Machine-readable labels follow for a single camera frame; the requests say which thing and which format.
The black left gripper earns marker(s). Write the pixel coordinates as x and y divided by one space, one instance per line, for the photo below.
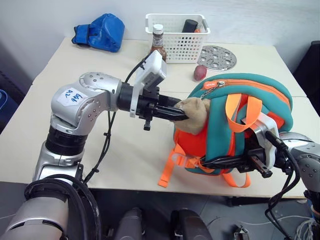
150 100

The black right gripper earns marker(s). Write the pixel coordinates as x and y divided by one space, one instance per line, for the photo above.
252 157

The tan plush backpack pendant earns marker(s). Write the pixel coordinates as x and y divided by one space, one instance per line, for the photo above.
193 115

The orange and teal backpack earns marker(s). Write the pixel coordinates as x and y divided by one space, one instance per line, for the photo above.
257 95

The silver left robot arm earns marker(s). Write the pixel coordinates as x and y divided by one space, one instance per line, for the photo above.
75 105

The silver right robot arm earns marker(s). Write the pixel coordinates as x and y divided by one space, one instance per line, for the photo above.
307 160

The purple sweet potato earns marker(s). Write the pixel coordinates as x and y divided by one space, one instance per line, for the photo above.
200 73

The white perforated plastic basket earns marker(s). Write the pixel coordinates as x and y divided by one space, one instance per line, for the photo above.
185 47

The brown sauce bottle white cap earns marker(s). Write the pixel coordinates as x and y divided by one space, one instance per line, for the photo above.
158 42

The round perforated metal plate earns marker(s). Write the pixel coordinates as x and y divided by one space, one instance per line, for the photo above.
217 57

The dark rounded shape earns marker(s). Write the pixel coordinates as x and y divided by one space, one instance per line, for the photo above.
191 225
131 225

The small orange object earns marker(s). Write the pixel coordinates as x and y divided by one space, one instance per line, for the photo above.
198 31

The black cylinder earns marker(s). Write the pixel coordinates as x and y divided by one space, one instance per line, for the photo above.
189 25

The blue padded glove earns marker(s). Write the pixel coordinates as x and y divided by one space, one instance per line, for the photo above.
105 32

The black chair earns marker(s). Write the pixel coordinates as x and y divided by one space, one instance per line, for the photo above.
308 67

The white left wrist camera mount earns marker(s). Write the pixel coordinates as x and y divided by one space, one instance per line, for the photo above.
155 62

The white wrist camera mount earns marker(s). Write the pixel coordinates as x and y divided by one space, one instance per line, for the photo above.
270 125
155 62

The black table frame bar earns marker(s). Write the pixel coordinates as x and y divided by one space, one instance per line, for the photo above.
265 200

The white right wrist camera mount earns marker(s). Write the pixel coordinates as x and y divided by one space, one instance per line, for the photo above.
270 125

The small metal floor bracket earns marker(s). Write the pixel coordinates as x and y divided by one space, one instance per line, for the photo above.
240 232

